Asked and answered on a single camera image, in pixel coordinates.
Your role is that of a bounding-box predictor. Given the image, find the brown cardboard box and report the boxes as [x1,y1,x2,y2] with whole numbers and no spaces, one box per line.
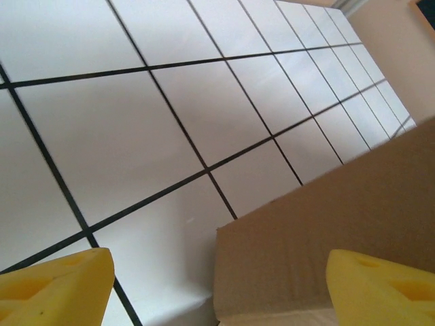
[213,116,435,326]

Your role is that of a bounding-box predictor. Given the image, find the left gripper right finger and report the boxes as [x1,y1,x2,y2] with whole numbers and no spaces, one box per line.
[325,249,435,326]

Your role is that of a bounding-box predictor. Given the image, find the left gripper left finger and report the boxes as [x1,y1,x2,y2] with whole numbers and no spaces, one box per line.
[0,247,116,326]

